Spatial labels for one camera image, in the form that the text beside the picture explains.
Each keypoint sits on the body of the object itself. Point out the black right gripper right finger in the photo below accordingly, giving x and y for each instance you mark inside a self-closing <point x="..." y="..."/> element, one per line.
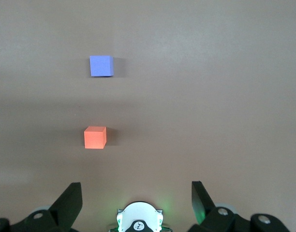
<point x="203" y="207"/>

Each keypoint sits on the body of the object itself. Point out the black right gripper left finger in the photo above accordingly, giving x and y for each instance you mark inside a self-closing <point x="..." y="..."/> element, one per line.
<point x="63" y="210"/>

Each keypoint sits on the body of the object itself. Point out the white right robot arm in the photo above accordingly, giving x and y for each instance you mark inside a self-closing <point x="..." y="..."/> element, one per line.
<point x="139" y="215"/>

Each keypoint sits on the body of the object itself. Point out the orange foam block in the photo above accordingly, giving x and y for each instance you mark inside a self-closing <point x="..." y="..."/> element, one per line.
<point x="94" y="139"/>

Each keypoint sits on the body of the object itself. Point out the purple foam block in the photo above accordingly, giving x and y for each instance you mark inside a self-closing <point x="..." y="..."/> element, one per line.
<point x="100" y="66"/>

